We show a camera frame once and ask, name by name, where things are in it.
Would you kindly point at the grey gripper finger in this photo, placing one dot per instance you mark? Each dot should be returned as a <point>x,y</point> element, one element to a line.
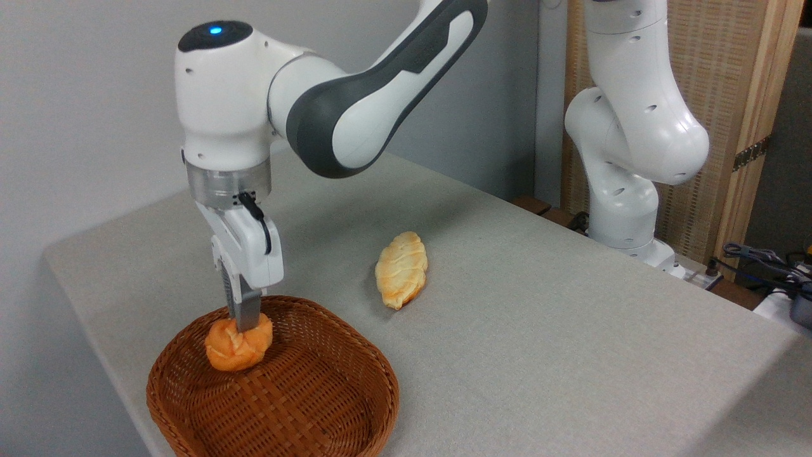
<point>225,285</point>
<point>248,314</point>

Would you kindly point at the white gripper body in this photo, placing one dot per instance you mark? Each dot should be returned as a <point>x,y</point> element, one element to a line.
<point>254,254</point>

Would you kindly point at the round orange bread roll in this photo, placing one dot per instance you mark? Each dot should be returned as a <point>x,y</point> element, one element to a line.
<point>235,349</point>

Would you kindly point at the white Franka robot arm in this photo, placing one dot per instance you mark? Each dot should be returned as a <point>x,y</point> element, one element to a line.
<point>641,127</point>

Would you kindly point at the long pale bread loaf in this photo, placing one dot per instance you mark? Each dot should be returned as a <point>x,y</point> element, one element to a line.
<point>401,270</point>

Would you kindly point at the brown wicker basket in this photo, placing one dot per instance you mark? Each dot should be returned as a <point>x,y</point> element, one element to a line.
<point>298,400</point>

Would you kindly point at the brown wooden ledge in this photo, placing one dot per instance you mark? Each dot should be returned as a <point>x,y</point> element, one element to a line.
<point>539,208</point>

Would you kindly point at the wooden woven folding screen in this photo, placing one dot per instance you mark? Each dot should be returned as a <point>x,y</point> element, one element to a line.
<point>729,76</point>

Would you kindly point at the dark metal screen hinge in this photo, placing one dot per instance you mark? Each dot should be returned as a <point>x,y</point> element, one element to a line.
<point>752,153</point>

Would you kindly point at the grey box device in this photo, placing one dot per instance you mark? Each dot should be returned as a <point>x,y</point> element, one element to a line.
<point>802,312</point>

